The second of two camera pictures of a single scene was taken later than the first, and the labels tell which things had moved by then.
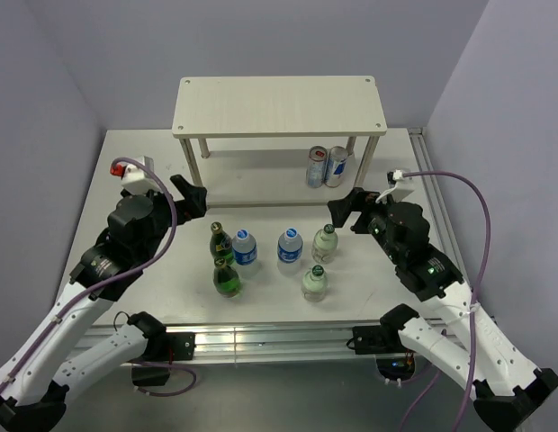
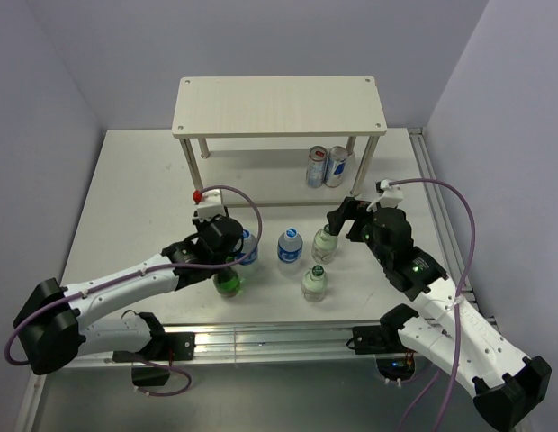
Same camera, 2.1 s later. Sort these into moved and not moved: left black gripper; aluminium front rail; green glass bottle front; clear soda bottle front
Moved: left black gripper
Not moved: green glass bottle front; aluminium front rail; clear soda bottle front
